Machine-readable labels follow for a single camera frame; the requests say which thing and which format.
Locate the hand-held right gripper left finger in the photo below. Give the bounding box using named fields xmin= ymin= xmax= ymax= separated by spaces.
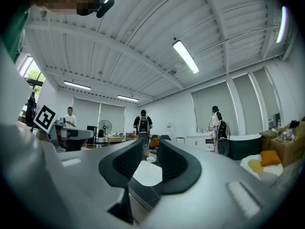
xmin=53 ymin=139 xmax=143 ymax=229

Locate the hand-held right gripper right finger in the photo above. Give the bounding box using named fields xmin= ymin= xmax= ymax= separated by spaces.
xmin=140 ymin=139 xmax=295 ymax=229

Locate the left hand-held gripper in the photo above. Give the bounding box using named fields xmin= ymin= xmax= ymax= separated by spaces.
xmin=33 ymin=104 xmax=95 ymax=152

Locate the black cabinet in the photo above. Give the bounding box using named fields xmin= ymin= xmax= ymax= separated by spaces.
xmin=87 ymin=125 xmax=98 ymax=145

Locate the grey roller blind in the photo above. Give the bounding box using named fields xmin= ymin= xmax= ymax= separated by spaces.
xmin=99 ymin=103 xmax=126 ymax=135
xmin=191 ymin=81 xmax=239 ymax=136
xmin=232 ymin=74 xmax=264 ymax=135
xmin=71 ymin=97 xmax=101 ymax=130
xmin=252 ymin=68 xmax=281 ymax=128

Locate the wooden table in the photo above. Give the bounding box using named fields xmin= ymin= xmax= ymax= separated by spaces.
xmin=107 ymin=135 xmax=125 ymax=144

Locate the white vanity cabinet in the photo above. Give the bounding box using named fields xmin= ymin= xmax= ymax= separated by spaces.
xmin=186 ymin=132 xmax=216 ymax=152

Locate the round white yellow floor cushion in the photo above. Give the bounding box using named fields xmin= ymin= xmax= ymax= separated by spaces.
xmin=240 ymin=153 xmax=284 ymax=181

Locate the white sink basin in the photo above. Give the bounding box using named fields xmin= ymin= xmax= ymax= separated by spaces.
xmin=132 ymin=160 xmax=163 ymax=187

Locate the black countertop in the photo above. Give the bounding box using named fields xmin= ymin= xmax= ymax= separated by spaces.
xmin=128 ymin=179 xmax=163 ymax=212

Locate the black white backpack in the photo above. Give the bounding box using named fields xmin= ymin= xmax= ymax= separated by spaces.
xmin=137 ymin=114 xmax=150 ymax=134

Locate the orange pillow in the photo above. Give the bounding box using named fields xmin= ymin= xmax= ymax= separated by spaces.
xmin=259 ymin=150 xmax=282 ymax=167

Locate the glass window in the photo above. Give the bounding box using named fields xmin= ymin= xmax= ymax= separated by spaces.
xmin=19 ymin=56 xmax=46 ymax=95

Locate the large cardboard box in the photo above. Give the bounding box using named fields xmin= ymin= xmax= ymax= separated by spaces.
xmin=270 ymin=127 xmax=305 ymax=168

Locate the person's green shirt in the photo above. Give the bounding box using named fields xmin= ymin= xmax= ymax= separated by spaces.
xmin=2 ymin=6 xmax=31 ymax=64

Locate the black pedestal fan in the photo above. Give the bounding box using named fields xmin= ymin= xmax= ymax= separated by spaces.
xmin=97 ymin=119 xmax=112 ymax=146

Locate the black head-mounted camera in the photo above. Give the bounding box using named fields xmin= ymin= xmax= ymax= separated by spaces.
xmin=96 ymin=0 xmax=119 ymax=19

